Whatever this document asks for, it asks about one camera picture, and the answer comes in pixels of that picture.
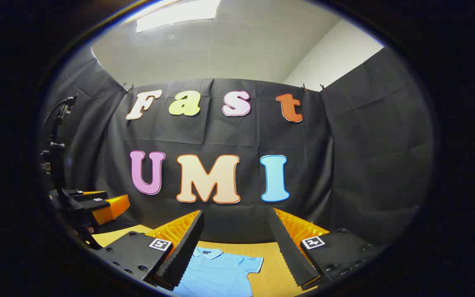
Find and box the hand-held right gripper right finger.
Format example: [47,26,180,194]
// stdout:
[268,207,387,289]

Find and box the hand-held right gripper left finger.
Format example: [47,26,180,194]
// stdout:
[96,210,205,289]

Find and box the light blue polo T-shirt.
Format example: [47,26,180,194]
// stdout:
[173,246,264,297]

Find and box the black backdrop cloth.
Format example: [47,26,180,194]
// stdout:
[41,45,435,250]

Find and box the rectangular ceiling light panel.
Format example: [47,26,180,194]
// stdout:
[135,0,222,34]

